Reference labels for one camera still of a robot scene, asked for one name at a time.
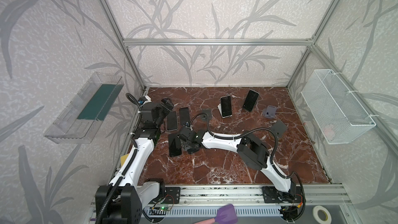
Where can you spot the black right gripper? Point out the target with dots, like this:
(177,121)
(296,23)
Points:
(182,140)

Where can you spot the clear plastic wall bin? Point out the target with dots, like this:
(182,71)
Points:
(80,121)

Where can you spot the purple pink spatula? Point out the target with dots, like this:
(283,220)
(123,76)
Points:
(225,215)

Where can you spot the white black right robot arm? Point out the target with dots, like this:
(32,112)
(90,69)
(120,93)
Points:
(249,147)

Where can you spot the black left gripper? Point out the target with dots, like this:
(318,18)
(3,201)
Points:
(160,112)

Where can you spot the purple grey phone stand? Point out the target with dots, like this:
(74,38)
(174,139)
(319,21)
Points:
(270,112)

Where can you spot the grey phone stand front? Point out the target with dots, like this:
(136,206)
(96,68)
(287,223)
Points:
(278,129)

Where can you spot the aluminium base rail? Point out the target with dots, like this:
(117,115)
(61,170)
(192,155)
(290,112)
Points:
(251,200)

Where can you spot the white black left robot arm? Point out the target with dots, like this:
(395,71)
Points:
(122,201)

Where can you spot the white phone stand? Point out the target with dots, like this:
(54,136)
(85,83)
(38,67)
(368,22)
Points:
(220,111)

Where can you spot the dark grey stand back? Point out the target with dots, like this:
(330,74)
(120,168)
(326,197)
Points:
(206,115)

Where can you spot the yellow sponge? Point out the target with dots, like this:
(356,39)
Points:
(123,159)

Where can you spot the white wire mesh basket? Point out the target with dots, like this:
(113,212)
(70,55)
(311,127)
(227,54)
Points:
(337,111)

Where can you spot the white tape roll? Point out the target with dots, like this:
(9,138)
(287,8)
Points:
(321,215)

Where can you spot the black phone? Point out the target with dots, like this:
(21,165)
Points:
(226,106)
(184,117)
(250,100)
(174,145)
(172,121)

